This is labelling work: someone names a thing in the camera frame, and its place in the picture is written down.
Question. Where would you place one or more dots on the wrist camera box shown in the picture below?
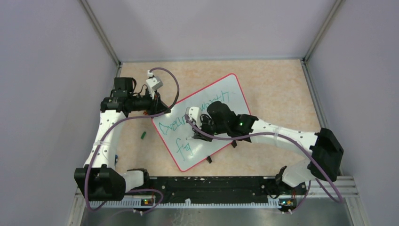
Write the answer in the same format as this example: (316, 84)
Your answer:
(194, 114)
(153, 82)

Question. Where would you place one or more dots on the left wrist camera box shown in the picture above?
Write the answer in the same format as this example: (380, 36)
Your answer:
(153, 82)

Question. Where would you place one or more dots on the white slotted cable duct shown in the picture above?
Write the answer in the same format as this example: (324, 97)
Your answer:
(138, 203)

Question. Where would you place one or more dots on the aluminium frame rail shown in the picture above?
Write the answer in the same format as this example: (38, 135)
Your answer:
(118, 71)

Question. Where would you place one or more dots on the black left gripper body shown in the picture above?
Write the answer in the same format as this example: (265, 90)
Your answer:
(150, 105)

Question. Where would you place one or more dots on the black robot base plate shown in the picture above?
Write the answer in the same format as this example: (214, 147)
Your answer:
(208, 190)

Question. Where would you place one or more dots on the black whiteboard foot clip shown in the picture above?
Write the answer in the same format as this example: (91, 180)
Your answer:
(209, 159)
(234, 144)

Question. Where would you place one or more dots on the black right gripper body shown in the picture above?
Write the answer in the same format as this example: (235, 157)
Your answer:
(208, 125)

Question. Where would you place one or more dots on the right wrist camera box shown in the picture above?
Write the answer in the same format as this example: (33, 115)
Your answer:
(194, 114)

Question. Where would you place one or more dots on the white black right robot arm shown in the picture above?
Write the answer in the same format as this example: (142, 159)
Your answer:
(322, 151)

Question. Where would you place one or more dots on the pink framed whiteboard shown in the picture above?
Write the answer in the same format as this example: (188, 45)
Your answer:
(173, 130)

